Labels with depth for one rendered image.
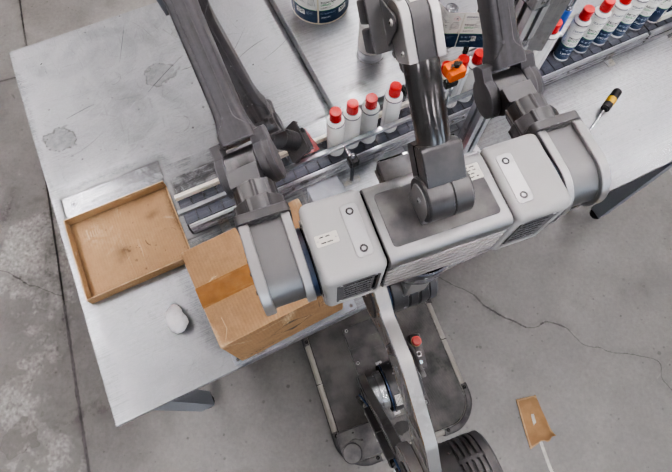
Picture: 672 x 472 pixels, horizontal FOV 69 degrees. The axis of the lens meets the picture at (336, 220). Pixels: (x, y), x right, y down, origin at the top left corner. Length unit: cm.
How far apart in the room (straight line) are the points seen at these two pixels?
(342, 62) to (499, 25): 83
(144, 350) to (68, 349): 105
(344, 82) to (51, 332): 168
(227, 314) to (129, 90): 96
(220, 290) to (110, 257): 51
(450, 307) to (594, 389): 68
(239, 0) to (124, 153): 70
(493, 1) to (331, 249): 51
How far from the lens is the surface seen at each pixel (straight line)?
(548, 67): 183
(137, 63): 188
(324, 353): 196
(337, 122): 135
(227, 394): 224
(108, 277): 154
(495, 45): 95
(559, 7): 119
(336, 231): 71
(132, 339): 148
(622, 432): 249
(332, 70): 168
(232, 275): 113
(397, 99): 142
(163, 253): 151
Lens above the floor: 219
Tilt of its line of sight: 68 degrees down
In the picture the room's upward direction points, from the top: 1 degrees clockwise
